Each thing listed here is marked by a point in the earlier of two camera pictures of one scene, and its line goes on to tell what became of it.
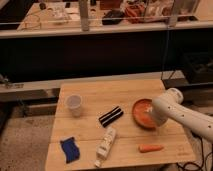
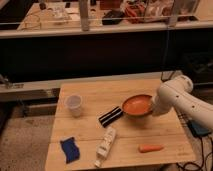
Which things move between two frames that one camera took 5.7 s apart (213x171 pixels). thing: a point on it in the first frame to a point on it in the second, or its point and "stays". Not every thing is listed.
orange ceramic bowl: (142, 114) to (138, 104)
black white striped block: (110, 116) stays
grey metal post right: (173, 20) stays
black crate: (198, 67) stays
